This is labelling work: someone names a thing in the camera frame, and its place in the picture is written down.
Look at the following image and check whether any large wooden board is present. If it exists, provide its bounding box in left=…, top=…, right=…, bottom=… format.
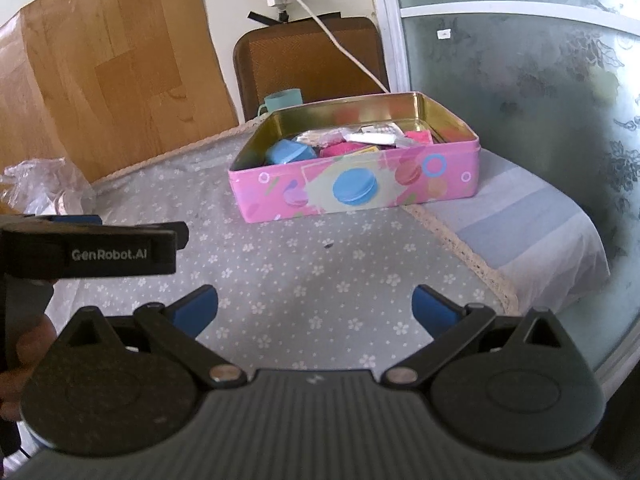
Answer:
left=0, top=0, right=240, bottom=211

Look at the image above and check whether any blue soft bundle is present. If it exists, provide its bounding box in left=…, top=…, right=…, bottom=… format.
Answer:
left=265, top=139, right=318, bottom=166

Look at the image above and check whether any clear snack packet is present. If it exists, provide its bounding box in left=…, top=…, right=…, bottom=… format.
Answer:
left=295, top=129, right=346, bottom=147

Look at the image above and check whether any blue white striped sheet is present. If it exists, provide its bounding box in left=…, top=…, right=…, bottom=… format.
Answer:
left=407, top=150, right=612, bottom=318

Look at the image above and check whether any pink tin box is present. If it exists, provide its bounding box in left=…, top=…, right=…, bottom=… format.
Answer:
left=228, top=91, right=482, bottom=223

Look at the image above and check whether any grey floral tablecloth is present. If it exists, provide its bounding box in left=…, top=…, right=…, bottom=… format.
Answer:
left=45, top=125, right=521, bottom=376

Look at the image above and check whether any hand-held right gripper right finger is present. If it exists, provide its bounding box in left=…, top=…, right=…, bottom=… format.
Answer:
left=382, top=284, right=568, bottom=390

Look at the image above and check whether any white door frame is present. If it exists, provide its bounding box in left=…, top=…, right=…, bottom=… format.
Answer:
left=366, top=0, right=413, bottom=95

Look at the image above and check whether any white cable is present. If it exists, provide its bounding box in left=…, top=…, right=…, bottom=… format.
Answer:
left=270, top=0, right=391, bottom=93

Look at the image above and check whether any black tape strip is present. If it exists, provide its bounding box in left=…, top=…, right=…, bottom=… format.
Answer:
left=247, top=10, right=291, bottom=27

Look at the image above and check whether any brown chair back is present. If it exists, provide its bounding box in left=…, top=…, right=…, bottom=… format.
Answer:
left=233, top=16, right=391, bottom=122

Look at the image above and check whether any teal mug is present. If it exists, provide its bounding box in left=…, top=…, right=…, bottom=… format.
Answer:
left=256, top=88, right=305, bottom=117

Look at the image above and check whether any person's left hand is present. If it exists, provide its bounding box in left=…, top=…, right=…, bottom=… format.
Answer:
left=0, top=317, right=58, bottom=421

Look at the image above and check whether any white card packet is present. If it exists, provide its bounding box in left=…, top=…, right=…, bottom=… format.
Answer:
left=345, top=127, right=401, bottom=145

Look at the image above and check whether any clear plastic bag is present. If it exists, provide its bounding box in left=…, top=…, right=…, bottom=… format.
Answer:
left=0, top=157, right=97, bottom=218

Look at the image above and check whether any frosted floral glass door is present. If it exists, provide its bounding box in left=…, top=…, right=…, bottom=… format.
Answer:
left=390, top=0, right=640, bottom=381

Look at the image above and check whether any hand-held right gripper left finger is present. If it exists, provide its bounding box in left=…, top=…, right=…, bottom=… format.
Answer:
left=57, top=284, right=249, bottom=390

